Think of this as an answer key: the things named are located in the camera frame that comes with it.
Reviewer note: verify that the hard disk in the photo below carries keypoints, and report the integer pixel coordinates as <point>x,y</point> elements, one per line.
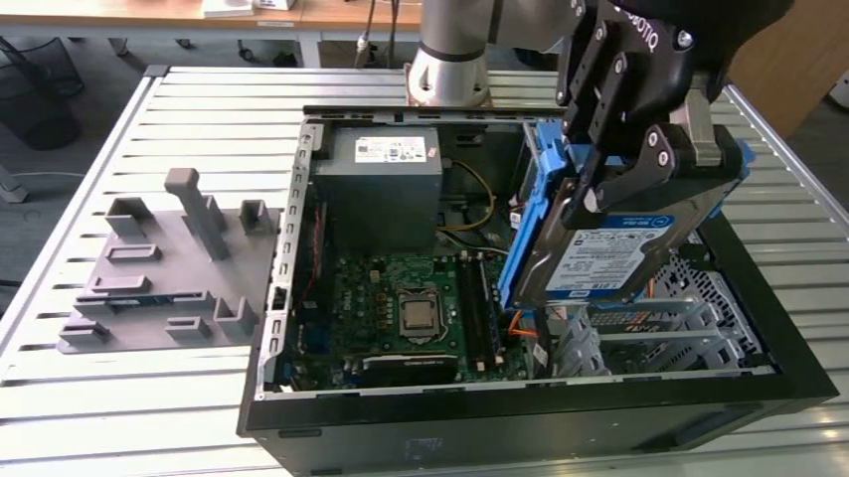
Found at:
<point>596,263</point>

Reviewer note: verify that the grey power supply unit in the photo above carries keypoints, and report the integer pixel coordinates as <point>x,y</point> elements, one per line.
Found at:
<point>377,208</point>

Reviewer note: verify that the green motherboard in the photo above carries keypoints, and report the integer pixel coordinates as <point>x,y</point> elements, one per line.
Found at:
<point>360,278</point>

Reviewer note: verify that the CPU socket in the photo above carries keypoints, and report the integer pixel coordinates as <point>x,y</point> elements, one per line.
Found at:
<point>419,339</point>

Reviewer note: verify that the wooden desk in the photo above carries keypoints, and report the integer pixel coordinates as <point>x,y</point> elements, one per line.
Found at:
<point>165,12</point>

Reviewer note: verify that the grey parts rack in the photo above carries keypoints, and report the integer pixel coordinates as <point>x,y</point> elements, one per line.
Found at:
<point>179,278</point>

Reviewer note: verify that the black graphics card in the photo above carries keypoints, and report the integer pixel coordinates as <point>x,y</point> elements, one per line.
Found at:
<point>407,370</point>

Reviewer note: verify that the grey stand foot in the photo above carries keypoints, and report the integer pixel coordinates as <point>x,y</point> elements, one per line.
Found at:
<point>12,191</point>

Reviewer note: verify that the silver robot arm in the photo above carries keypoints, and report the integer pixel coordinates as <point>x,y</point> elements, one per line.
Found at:
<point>451,30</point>

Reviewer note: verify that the black RAM stick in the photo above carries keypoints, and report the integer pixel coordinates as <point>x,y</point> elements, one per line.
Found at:
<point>491,318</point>

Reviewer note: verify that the silver CPU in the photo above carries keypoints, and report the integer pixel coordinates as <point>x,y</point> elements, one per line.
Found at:
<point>417,314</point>

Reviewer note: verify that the white box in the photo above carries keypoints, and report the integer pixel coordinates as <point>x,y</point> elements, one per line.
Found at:
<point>228,7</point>

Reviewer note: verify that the black PC case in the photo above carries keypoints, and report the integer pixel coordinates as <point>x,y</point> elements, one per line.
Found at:
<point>464,432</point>

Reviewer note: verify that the brown wooden cabinet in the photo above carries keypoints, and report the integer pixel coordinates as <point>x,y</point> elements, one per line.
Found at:
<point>795,89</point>

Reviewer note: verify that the grey metal disk bay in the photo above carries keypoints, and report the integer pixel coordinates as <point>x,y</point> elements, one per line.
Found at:
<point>663,338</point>

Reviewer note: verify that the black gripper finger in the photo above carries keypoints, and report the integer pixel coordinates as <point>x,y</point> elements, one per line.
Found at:
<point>630,184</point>
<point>592,89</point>

